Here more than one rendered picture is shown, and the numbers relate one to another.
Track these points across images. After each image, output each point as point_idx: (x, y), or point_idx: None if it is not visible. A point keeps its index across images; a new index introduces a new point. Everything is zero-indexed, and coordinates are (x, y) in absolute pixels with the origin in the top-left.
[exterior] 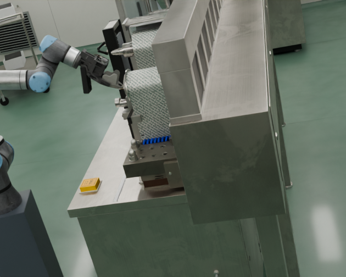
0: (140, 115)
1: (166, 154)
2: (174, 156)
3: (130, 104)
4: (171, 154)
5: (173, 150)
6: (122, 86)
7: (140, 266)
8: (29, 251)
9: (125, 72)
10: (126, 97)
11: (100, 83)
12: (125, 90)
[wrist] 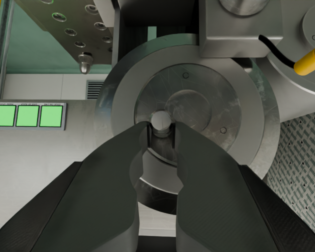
0: (113, 25)
1: (42, 2)
2: (38, 17)
3: (201, 5)
4: (47, 10)
5: (66, 11)
6: (155, 135)
7: None
8: None
9: (153, 209)
10: (204, 41)
11: None
12: (111, 126)
